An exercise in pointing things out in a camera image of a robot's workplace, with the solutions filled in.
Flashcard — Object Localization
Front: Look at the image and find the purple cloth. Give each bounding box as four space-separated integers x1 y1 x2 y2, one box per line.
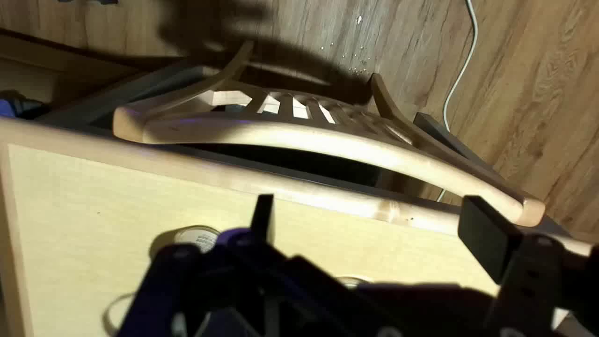
0 90 49 120

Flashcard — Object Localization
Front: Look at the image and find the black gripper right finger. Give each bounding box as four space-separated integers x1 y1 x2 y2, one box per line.
457 195 567 337

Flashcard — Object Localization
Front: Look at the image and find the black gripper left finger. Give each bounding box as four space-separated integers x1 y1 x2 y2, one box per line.
247 193 352 337

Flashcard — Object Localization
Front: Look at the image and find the light wooden chair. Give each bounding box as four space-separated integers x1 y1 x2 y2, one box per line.
111 40 549 231

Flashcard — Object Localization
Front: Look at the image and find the thin clear ring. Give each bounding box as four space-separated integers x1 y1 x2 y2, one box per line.
101 291 141 334

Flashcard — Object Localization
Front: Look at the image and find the light wooden table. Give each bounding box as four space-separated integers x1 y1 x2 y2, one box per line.
0 118 596 337

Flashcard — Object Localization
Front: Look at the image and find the white floor cable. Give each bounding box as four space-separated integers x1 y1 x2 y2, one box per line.
436 0 483 205

